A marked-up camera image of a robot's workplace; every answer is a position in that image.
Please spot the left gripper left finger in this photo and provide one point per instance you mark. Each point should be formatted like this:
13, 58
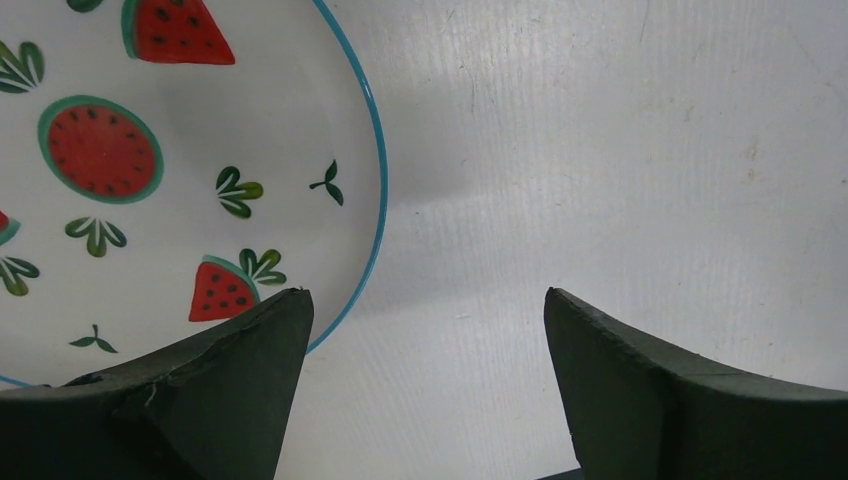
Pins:
212, 406

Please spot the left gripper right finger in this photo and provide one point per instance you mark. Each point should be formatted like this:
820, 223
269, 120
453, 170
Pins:
639, 407

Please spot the watermelon pattern round plate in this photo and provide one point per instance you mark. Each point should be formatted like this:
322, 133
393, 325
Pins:
167, 165

